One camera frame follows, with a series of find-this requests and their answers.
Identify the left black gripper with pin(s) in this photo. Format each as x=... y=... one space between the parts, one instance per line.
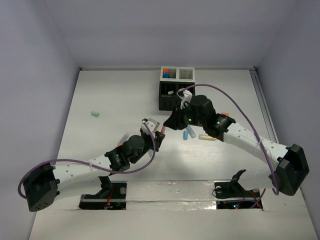
x=155 y=139

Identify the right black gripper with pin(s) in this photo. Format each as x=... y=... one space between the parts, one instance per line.
x=172 y=122

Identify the orange cap black highlighter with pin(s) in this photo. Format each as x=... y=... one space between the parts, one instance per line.
x=165 y=71

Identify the pink highlighter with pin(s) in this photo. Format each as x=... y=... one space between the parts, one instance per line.
x=163 y=129

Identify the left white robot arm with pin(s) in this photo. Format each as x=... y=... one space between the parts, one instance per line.
x=54 y=180

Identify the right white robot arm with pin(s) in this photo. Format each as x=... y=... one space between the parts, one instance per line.
x=287 y=165

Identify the light blue highlighter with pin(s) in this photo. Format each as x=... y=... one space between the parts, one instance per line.
x=150 y=153

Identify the green grey highlighter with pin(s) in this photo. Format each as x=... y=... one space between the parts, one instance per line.
x=191 y=132

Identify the black slotted container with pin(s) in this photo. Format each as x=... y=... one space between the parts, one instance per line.
x=167 y=102

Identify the yellow highlighter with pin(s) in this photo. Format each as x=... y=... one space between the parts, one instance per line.
x=206 y=137

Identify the white slotted container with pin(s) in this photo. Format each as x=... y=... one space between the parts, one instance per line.
x=178 y=74

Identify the green highlighter cap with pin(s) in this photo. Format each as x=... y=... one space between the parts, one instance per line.
x=95 y=114

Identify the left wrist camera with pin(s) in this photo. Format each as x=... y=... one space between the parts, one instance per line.
x=152 y=125

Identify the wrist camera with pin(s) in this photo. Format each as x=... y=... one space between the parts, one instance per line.
x=152 y=125
x=185 y=95

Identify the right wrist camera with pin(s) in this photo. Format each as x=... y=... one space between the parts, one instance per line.
x=185 y=95

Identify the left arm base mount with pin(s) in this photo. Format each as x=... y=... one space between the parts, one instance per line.
x=111 y=197

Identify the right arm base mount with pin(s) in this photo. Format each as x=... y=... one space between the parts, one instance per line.
x=231 y=195

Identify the metal rail right edge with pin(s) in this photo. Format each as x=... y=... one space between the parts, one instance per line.
x=263 y=105

